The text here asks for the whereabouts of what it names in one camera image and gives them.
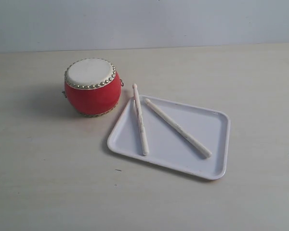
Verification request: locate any white drumstick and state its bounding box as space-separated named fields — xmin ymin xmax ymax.
xmin=144 ymin=98 xmax=212 ymax=158
xmin=132 ymin=83 xmax=149 ymax=156

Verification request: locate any white plastic tray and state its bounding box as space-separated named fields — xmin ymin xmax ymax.
xmin=107 ymin=95 xmax=230 ymax=180

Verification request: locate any small red drum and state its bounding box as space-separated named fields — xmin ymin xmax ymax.
xmin=64 ymin=58 xmax=124 ymax=116

